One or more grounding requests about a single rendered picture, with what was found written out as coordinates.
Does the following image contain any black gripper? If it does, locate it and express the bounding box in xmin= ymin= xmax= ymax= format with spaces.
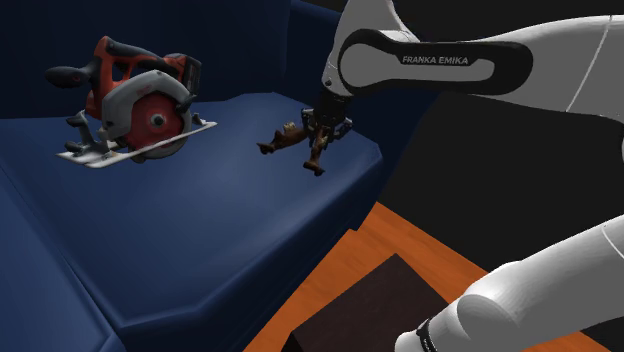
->
xmin=300 ymin=91 xmax=354 ymax=145

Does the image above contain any dark blue sofa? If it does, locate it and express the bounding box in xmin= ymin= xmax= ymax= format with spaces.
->
xmin=0 ymin=0 xmax=440 ymax=352

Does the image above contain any dark robot stand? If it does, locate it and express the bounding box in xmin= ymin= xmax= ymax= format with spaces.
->
xmin=281 ymin=252 xmax=450 ymax=352

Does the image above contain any brown toy figure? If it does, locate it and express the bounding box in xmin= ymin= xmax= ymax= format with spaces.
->
xmin=256 ymin=121 xmax=331 ymax=177

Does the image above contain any red circular saw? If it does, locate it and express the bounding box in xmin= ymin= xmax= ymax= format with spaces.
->
xmin=44 ymin=35 xmax=219 ymax=169

